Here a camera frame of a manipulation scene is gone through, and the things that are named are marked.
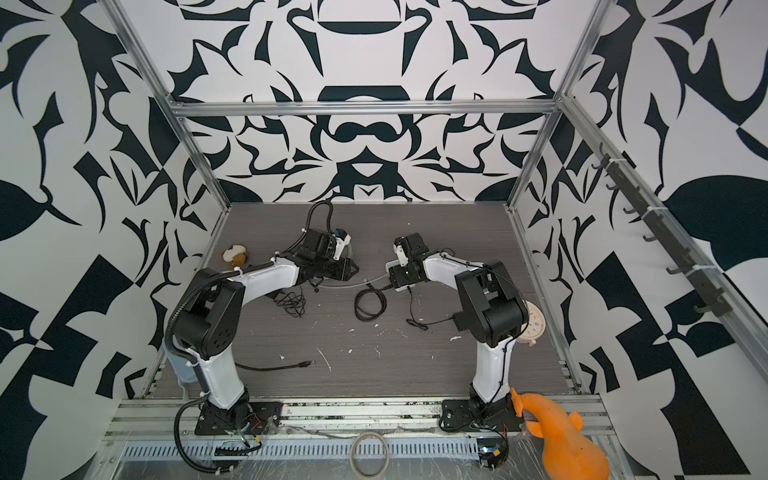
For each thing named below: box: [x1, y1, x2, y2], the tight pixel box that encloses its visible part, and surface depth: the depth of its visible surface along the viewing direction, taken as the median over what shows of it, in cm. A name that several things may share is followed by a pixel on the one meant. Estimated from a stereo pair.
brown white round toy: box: [222, 244, 248, 267], surface depth 104 cm
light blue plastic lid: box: [162, 338, 198, 383], surface depth 80 cm
